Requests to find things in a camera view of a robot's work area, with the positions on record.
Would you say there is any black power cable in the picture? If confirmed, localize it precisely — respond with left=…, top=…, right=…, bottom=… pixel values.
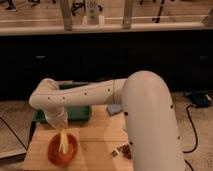
left=182, top=104, right=199, bottom=171

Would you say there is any black cable left floor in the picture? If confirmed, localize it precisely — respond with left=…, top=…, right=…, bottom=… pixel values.
left=0, top=116, right=28, bottom=151

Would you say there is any green plastic tray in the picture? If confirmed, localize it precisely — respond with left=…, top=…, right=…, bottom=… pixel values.
left=34, top=83, right=91, bottom=123

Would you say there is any yellow banana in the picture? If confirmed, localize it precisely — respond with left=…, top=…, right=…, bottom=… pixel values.
left=59, top=130, right=68, bottom=154

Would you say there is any wooden shelf post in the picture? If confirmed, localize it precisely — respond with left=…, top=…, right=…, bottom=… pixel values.
left=122, top=0, right=133, bottom=29
left=60, top=0, right=72, bottom=31

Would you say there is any red orange bowl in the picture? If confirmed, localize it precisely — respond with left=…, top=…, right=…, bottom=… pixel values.
left=47, top=134, right=78, bottom=167

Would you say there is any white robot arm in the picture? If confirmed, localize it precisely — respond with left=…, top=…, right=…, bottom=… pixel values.
left=29, top=71, right=186, bottom=171

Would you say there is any blue sponge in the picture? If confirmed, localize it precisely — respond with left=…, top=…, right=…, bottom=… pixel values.
left=106, top=105, right=122, bottom=116

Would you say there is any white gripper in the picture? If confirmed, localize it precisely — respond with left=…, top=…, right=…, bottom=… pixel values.
left=44, top=107, right=69, bottom=154

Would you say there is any wooden shelf post right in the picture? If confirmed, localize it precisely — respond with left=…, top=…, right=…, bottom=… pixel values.
left=122, top=0, right=133, bottom=29

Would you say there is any wooden shelf post left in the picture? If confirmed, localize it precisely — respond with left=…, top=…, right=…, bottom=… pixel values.
left=60, top=0, right=72, bottom=31

